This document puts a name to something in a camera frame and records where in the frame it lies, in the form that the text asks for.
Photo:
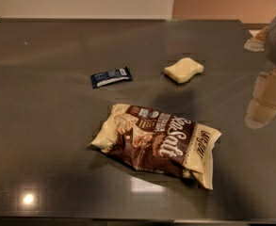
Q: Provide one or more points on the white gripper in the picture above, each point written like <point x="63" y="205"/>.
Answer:
<point x="262" y="106"/>

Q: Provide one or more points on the dark blue rxbar wrapper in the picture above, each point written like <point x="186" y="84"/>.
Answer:
<point x="106" y="78"/>

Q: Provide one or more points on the brown sea salt chip bag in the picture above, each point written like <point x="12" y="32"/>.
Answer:
<point x="149" y="140"/>

